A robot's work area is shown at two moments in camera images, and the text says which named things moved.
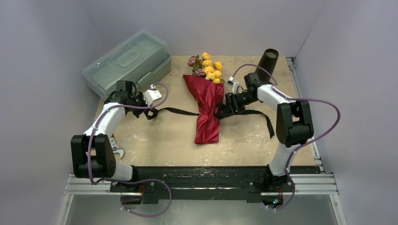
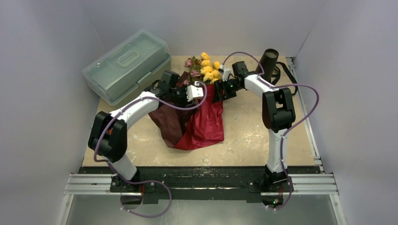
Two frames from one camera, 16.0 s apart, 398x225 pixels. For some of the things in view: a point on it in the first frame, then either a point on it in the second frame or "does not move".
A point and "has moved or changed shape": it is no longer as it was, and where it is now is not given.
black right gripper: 232,103 → 220,92
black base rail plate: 196,183 does not move
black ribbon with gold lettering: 150,114 → 274,82
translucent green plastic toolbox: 143,56 does not move
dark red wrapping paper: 206,85 has moved or changed shape
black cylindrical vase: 268,61 does not move
